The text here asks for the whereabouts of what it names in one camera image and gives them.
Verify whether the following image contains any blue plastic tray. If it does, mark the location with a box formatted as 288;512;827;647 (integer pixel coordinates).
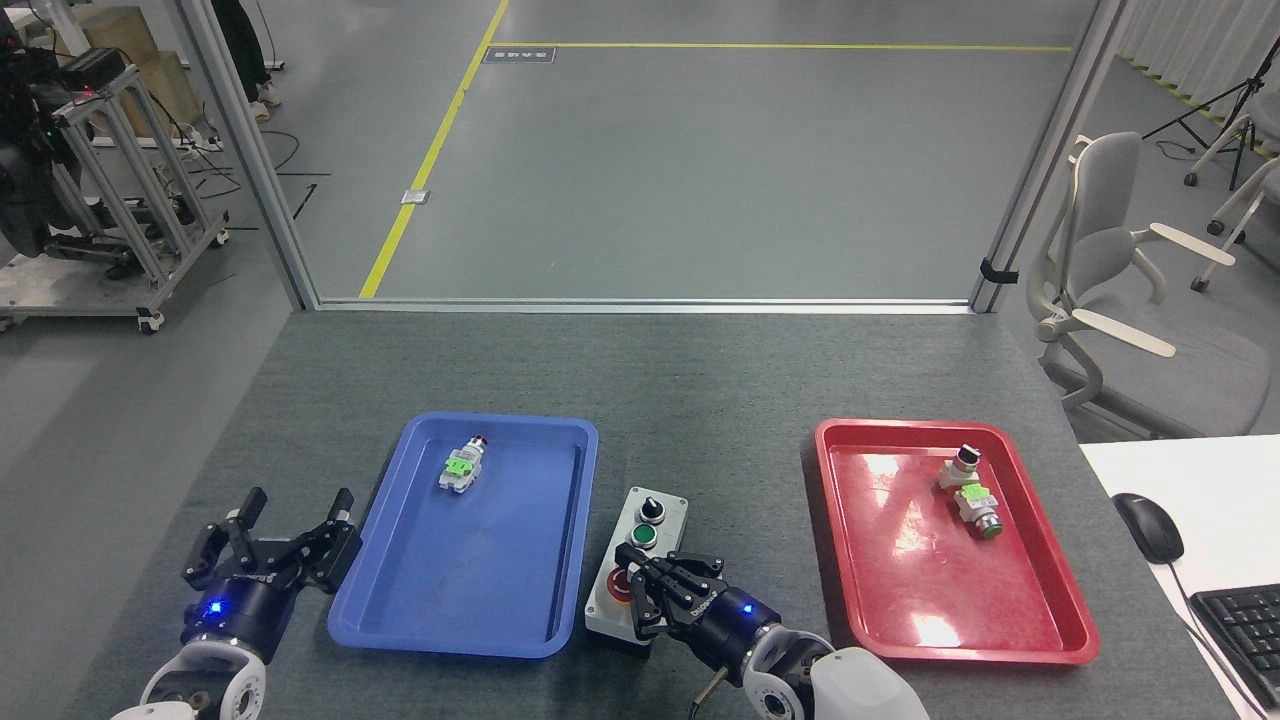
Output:
327;411;600;660

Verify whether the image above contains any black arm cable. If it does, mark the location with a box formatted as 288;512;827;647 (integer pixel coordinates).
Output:
690;665;729;720

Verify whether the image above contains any grey office chair with armrests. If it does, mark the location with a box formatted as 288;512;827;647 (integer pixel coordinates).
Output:
1027;131;1280;441

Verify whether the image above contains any grey control box with buttons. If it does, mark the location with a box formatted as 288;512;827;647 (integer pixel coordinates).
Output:
585;486;690;656

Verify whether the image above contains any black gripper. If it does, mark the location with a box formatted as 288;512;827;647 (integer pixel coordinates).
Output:
180;487;363;661
615;543;783;689

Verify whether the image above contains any silver aluminium post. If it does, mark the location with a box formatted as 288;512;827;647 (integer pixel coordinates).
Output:
178;0;321;311
968;0;1136;314

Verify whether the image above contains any black tripod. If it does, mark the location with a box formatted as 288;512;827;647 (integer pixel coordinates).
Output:
1142;38;1280;191

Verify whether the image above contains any aluminium frame cart on wheels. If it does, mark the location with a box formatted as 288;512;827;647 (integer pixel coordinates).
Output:
0;62;231;336

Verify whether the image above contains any black floor cable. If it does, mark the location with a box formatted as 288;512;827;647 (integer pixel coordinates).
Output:
190;128;333;216

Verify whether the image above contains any red push button switch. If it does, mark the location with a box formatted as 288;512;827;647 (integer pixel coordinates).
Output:
438;434;491;494

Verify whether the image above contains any brown cardboard box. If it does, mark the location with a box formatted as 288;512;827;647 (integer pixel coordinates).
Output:
55;7;206;141

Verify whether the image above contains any black computer mouse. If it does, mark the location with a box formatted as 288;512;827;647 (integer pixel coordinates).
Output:
1112;492;1186;564

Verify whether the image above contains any red plastic tray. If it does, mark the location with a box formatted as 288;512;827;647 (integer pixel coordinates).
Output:
813;418;1101;666

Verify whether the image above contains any black keyboard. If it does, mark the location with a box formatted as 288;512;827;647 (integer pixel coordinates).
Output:
1190;585;1280;711

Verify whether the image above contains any black selector switch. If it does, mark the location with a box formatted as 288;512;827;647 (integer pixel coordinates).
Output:
938;445;983;491

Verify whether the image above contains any green push button switch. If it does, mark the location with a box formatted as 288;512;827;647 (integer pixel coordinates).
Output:
955;484;1005;540

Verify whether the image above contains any grey wheeled chair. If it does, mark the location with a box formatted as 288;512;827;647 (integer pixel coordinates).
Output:
1183;110;1280;293

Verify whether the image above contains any black mouse cable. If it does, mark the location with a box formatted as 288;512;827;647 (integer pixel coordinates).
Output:
1165;560;1261;720

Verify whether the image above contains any black robot equipment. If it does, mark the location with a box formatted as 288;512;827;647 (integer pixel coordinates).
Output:
0;20;101;259

